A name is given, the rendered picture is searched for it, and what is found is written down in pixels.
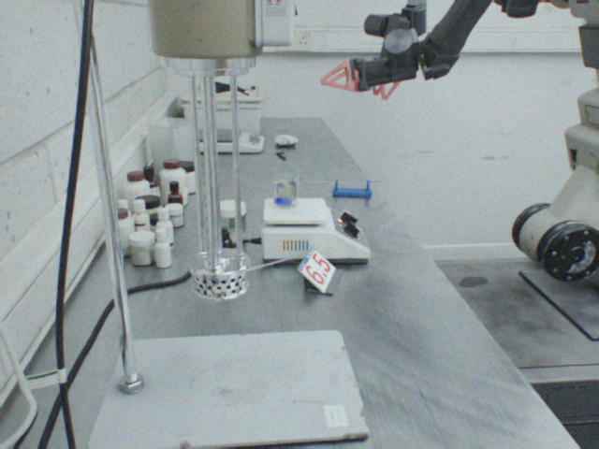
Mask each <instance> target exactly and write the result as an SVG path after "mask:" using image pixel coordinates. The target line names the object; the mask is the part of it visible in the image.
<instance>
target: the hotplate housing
mask: <svg viewBox="0 0 599 449"><path fill-rule="evenodd" d="M327 210H328V214H329V223H328V224H264V222H263V219H262V231H261V235H262V237H260V238H255V239H251V240H250V241H251V243H254V244H258V245H262V258H264V263H271V262H272V261H274V260H276V259H280V258H293V257H296V258H294V259H296V260H298V261H300V262H302V261H303V260H304V259H305V257H306V255H307V254H308V252H309V250H310V248H311V247H312V248H314V249H315V250H316V251H317V252H318V253H319V254H320V255H321V256H322V257H323V258H324V259H325V260H327V261H329V262H360V263H369V259H368V257H371V252H370V249H368V248H366V247H364V246H362V245H361V244H359V243H357V242H355V241H353V240H351V239H350V238H348V237H347V236H345V235H343V234H342V233H340V232H338V231H336V229H335V226H334V223H333V220H332V216H331V212H330V208H327Z"/></svg>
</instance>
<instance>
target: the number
mask: <svg viewBox="0 0 599 449"><path fill-rule="evenodd" d="M331 270H332V265H331V264H330V263H329V262H328V261H326V260H325V259H324V258H322V257H321V256H320V255H319V254H318V253H317V252H316V251H314V252H313V254H312V256H311V257H310V259H309V261H308V263H307V265H306V266H305V268H304V270H303V271H304V272H305V273H306V274H307V275H308V276H309V277H310V279H311V280H313V281H314V282H315V283H316V284H317V285H318V286H319V287H320V288H321V289H322V288H323V286H324V284H325V282H326V280H327V278H328V276H329V274H330V272H331Z"/></svg>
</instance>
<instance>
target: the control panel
mask: <svg viewBox="0 0 599 449"><path fill-rule="evenodd" d="M330 212H331V216H332V220H333V223H334V226H335V229H336V231H338V232H340V233H342V234H343V235H345V236H347V237H348V238H350V239H351V240H353V241H355V242H357V243H359V244H361V245H362V246H364V247H366V248H368V249H369V247H368V245H367V242H366V239H365V238H364V235H363V232H362V230H361V227H360V225H358V224H355V226H357V227H358V228H359V229H360V230H361V231H360V233H359V234H358V237H357V238H356V239H355V238H353V237H351V236H349V235H348V234H346V232H345V231H344V230H343V228H344V227H345V226H346V224H345V223H344V222H343V221H342V220H341V217H342V215H341V214H340V213H338V212H336V211H334V210H332V209H330ZM339 219H340V220H341V222H340V221H339ZM340 224H342V225H340Z"/></svg>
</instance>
